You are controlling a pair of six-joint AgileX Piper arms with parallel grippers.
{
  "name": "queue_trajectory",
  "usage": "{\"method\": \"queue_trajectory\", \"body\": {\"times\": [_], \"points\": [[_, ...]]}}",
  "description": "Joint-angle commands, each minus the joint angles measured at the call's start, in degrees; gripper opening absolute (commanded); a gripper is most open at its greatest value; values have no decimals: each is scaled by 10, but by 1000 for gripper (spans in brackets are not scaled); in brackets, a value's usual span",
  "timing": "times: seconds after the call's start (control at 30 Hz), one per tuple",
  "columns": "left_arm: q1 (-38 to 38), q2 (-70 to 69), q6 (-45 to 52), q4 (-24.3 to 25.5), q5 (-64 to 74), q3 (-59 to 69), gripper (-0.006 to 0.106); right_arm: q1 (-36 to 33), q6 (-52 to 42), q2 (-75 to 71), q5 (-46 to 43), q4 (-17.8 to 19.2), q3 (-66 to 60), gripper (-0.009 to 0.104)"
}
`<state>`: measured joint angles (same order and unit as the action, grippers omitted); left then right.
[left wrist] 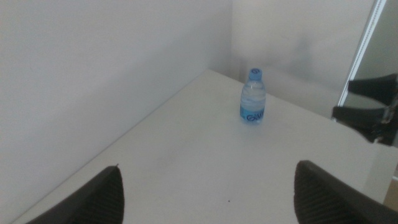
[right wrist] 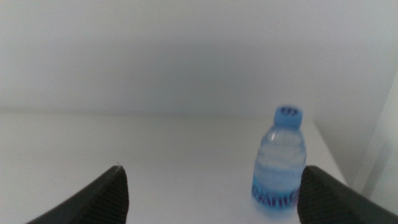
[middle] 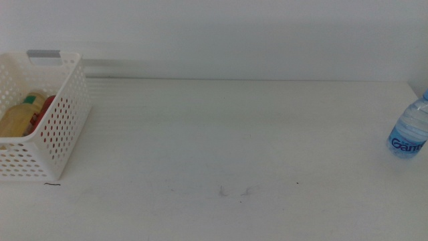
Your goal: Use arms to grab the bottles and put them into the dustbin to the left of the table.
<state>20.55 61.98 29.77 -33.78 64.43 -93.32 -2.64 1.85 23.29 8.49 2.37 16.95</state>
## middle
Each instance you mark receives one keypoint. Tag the red soda can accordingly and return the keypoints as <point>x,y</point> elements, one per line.
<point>44,110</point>

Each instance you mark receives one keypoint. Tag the clear water bottle blue label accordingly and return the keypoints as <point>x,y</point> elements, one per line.
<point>409,130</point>

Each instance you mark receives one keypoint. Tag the yellow tea bottle white cap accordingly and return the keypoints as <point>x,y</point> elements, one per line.
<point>16,120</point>

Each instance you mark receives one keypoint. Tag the white perforated plastic basket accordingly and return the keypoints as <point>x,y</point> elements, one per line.
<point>67,134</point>

